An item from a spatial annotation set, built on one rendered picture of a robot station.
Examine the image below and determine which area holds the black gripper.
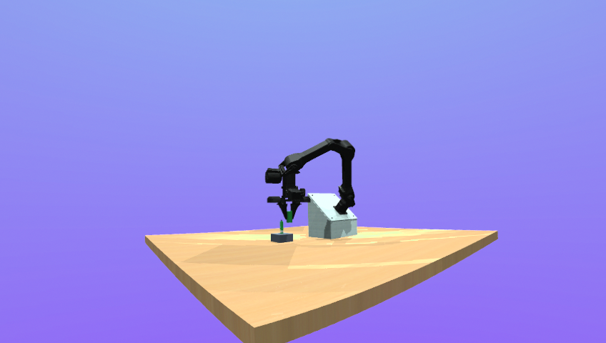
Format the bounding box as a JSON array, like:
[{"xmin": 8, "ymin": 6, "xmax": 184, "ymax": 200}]
[{"xmin": 267, "ymin": 184, "xmax": 311, "ymax": 219}]

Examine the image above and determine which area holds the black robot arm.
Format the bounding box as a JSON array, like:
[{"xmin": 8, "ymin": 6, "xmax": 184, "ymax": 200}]
[{"xmin": 265, "ymin": 138, "xmax": 355, "ymax": 214}]

